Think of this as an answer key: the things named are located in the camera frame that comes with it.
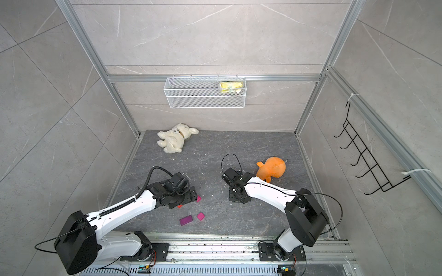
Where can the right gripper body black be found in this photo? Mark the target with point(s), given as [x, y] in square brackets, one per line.
[235, 198]

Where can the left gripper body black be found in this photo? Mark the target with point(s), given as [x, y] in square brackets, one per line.
[185, 197]

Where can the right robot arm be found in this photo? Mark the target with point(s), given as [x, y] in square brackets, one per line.
[306, 218]

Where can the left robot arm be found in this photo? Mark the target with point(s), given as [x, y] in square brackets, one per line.
[82, 240]

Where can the purple rectangular block lower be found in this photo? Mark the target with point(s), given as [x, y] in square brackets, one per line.
[186, 220]

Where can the pink cube block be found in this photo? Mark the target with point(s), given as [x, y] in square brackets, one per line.
[201, 216]

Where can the orange plush toy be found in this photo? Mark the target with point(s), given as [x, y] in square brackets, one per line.
[273, 167]

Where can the white plush dog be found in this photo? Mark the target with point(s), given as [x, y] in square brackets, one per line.
[172, 141]

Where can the yellow sponge in basket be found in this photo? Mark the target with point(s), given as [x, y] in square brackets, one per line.
[231, 87]

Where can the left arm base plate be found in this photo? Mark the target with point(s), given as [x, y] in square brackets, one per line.
[156, 252]

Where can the metal rail frame front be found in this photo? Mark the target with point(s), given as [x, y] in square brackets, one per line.
[236, 257]

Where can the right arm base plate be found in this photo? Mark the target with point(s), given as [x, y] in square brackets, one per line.
[268, 252]

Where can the white wire mesh basket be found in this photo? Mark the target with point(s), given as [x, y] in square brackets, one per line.
[202, 92]

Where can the black wire hook rack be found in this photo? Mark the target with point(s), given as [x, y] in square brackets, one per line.
[366, 157]

